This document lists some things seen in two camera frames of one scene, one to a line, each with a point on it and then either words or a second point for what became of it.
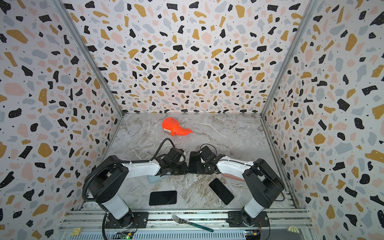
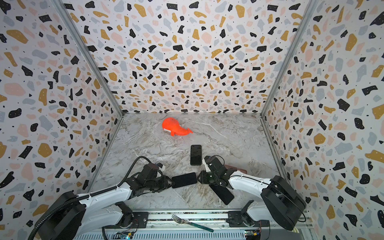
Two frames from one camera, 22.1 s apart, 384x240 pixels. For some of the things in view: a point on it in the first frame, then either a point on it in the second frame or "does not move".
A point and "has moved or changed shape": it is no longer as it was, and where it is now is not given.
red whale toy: (171, 125) does not move
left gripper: (184, 170) -> (165, 184)
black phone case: (195, 163) has moved or changed shape
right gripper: (194, 162) -> (208, 177)
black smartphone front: (163, 197) -> (184, 180)
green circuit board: (123, 235) does not move
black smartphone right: (221, 191) does not move
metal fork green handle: (179, 220) does not move
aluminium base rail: (92, 225) does not move
